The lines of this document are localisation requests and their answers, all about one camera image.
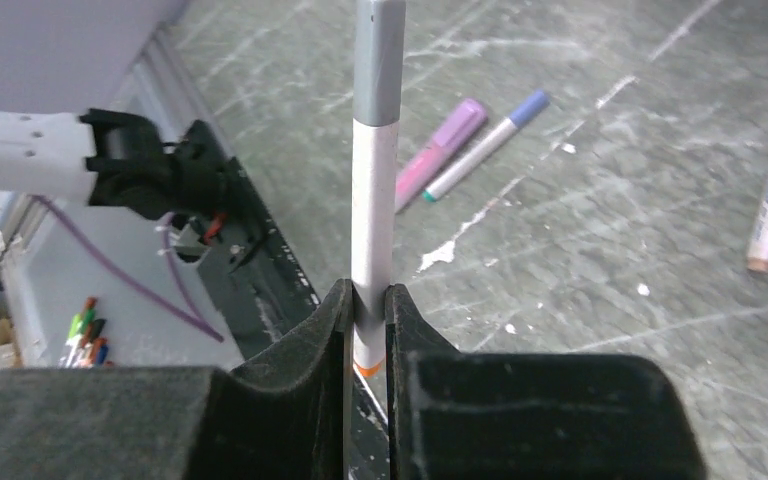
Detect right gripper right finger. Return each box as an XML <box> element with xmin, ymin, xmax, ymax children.
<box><xmin>384</xmin><ymin>284</ymin><xmax>709</xmax><ymax>479</ymax></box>

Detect lavender capped teal marker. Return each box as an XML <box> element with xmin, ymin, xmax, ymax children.
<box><xmin>422</xmin><ymin>90</ymin><xmax>550</xmax><ymax>202</ymax></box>

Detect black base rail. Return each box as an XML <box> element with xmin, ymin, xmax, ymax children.
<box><xmin>181</xmin><ymin>120</ymin><xmax>390</xmax><ymax>479</ymax></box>

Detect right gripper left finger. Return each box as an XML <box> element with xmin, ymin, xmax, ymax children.
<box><xmin>0</xmin><ymin>280</ymin><xmax>353</xmax><ymax>479</ymax></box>

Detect pink highlighter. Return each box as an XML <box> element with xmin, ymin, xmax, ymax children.
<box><xmin>394</xmin><ymin>98</ymin><xmax>487</xmax><ymax>213</ymax></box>

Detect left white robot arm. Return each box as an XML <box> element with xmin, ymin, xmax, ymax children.
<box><xmin>0</xmin><ymin>109</ymin><xmax>240</xmax><ymax>220</ymax></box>

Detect coloured pens below table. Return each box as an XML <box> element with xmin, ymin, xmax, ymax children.
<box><xmin>57</xmin><ymin>297</ymin><xmax>113</xmax><ymax>368</ymax></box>

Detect grey capped orange marker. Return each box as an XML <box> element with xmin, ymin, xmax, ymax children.
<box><xmin>350</xmin><ymin>1</ymin><xmax>407</xmax><ymax>376</ymax></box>

